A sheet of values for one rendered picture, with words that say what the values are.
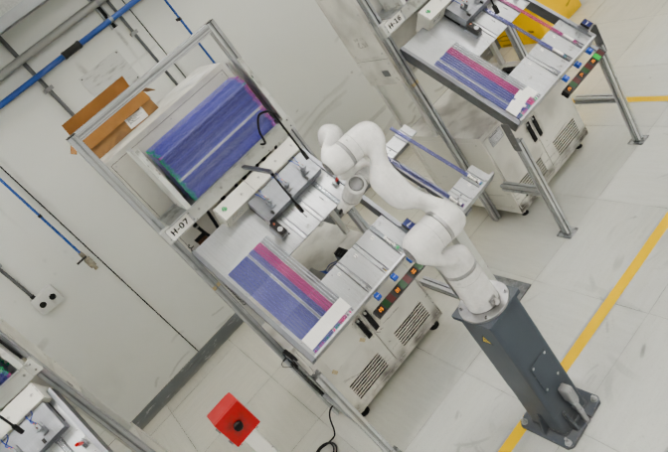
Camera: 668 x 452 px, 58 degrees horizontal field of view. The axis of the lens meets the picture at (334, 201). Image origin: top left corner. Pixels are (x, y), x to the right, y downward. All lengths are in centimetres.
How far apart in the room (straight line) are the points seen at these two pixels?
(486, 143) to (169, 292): 232
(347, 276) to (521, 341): 76
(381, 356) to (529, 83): 153
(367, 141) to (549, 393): 118
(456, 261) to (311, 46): 285
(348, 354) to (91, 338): 190
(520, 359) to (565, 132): 179
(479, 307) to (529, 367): 33
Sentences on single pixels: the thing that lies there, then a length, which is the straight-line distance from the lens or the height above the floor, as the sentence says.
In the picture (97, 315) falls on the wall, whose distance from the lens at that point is 419.
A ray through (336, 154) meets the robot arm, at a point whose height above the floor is 142.
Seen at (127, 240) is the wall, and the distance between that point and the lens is 411.
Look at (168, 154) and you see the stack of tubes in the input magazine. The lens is 254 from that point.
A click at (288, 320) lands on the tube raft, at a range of 251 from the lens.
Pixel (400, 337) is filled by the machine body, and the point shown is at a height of 18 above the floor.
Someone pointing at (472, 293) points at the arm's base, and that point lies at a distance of 209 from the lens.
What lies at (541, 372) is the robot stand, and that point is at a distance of 239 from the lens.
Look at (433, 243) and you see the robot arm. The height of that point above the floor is 107.
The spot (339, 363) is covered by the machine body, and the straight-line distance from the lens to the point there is 294.
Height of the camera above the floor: 216
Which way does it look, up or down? 26 degrees down
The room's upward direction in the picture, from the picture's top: 38 degrees counter-clockwise
